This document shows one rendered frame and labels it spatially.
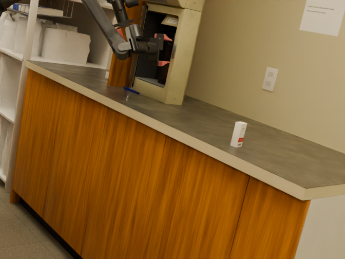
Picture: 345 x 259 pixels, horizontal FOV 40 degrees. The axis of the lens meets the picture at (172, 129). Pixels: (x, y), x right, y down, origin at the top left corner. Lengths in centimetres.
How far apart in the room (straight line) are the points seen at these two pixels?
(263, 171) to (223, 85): 119
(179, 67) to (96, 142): 55
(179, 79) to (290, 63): 55
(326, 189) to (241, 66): 119
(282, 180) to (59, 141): 148
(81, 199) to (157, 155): 65
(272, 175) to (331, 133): 77
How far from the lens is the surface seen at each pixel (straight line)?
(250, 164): 158
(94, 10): 212
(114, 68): 257
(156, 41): 211
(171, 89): 235
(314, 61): 232
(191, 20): 235
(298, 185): 147
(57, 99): 270
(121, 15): 232
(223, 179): 170
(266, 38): 250
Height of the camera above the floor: 132
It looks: 12 degrees down
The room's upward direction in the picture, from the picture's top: 12 degrees clockwise
